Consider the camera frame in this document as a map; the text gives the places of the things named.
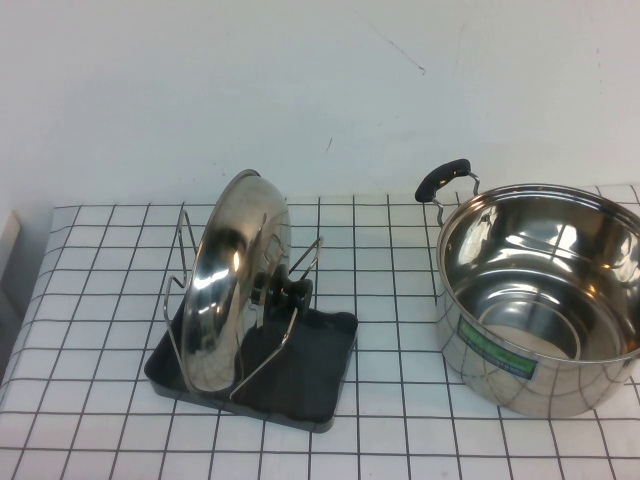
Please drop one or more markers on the stainless steel pot lid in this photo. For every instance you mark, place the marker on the stainless steel pot lid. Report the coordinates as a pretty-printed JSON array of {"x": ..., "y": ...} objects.
[{"x": 225, "y": 280}]

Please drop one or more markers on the white black-grid tablecloth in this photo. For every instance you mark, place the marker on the white black-grid tablecloth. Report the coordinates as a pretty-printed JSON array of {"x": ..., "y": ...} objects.
[{"x": 75, "y": 400}]

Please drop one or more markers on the white side table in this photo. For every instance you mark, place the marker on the white side table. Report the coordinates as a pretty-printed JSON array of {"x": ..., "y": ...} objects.
[{"x": 7, "y": 250}]

